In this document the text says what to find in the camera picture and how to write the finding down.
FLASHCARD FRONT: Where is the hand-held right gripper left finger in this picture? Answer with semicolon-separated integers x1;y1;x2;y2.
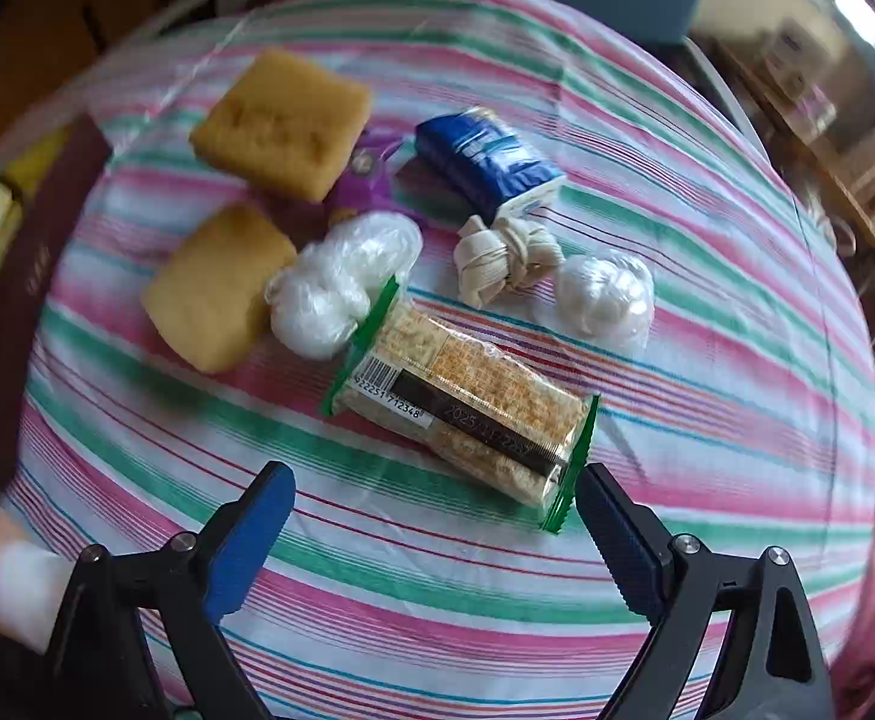
47;461;297;720

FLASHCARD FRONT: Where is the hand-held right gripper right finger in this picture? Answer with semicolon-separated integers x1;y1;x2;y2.
576;463;835;720

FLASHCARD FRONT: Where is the green-edged cracker packet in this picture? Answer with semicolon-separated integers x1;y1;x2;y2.
321;276;602;535

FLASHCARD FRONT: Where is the beige knotted cloth bundle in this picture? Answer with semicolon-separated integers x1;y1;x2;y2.
453;214;566;308

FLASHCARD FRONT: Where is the maroon box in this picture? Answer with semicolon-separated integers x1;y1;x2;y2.
0;114;113;481

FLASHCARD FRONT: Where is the purple snack packet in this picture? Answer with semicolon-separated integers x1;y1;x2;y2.
328;131;427;230

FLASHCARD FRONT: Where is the person's left hand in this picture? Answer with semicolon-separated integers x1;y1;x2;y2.
0;465;67;653

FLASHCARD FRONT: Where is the striped tablecloth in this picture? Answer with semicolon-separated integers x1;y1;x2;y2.
0;0;875;720

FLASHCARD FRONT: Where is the small white plastic bag bundle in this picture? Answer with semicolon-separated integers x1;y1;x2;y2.
555;251;656;352

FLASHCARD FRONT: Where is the large white plastic bag bundle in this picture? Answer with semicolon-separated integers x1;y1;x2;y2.
264;211;425;361

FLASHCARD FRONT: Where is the small yellow sponge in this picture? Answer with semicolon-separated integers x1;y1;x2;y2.
141;202;299;374

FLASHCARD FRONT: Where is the blue tissue pack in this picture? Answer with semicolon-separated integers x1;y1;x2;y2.
414;106;567;226

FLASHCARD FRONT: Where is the large yellow sponge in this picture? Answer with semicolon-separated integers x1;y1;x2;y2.
190;47;373;203

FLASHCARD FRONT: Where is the wooden side table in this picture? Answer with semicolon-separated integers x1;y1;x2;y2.
692;37;875;241

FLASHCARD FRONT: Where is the white printed carton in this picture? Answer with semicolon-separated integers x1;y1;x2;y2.
761;25;813;91

